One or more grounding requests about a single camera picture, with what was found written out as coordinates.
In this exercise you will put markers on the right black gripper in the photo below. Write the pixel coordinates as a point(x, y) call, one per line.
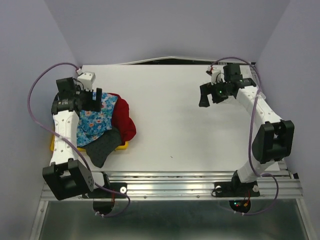
point(207, 88)

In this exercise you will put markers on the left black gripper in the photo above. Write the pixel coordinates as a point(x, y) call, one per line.
point(94, 105)

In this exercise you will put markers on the blue floral skirt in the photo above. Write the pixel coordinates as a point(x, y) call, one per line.
point(92, 124)

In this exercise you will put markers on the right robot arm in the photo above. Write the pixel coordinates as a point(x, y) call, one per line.
point(273, 140)

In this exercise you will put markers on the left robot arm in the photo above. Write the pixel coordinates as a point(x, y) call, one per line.
point(68, 174)

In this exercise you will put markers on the red skirt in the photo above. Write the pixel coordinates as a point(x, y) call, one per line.
point(122, 121)

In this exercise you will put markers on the dark grey dotted skirt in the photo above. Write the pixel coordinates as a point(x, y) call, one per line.
point(99, 149)

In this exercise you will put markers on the yellow plastic tray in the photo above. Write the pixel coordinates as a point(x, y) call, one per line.
point(120, 147)

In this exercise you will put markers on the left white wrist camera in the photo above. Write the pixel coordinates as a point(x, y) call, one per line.
point(87, 79)

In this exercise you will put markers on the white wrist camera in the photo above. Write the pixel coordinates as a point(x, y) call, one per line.
point(215, 74)
point(87, 79)

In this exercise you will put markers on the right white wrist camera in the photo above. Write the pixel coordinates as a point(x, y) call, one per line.
point(215, 74)

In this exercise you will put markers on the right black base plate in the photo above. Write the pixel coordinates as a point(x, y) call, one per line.
point(226, 189)

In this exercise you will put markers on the aluminium rail frame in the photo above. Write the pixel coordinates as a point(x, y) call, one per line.
point(180, 149)

